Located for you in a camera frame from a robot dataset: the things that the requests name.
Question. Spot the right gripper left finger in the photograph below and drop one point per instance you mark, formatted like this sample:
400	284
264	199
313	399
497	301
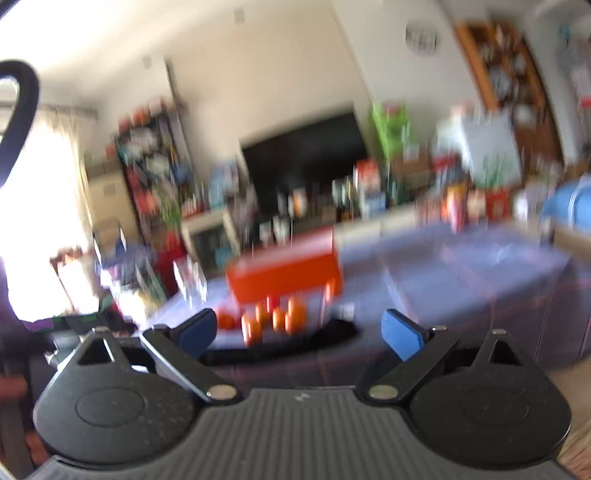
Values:
178	350

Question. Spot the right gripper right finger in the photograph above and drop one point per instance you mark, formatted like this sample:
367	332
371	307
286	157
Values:
420	350

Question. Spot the plaid blue bedsheet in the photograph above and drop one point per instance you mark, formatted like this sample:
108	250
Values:
472	282

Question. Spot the white microwave cabinet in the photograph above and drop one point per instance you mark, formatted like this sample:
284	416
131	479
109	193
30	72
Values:
211	240

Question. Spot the orange cardboard box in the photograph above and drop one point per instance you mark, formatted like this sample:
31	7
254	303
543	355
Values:
309	262

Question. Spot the bookshelf with books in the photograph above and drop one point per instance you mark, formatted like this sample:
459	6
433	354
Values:
157	170

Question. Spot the black television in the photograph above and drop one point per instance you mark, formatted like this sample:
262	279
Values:
313	154

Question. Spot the white mini fridge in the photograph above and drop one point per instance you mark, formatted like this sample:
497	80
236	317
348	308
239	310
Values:
487	147

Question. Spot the green plastic shelf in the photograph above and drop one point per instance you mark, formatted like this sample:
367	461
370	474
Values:
393	127

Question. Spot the wooden bookshelf right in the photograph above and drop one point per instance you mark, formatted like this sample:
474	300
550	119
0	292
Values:
509	83

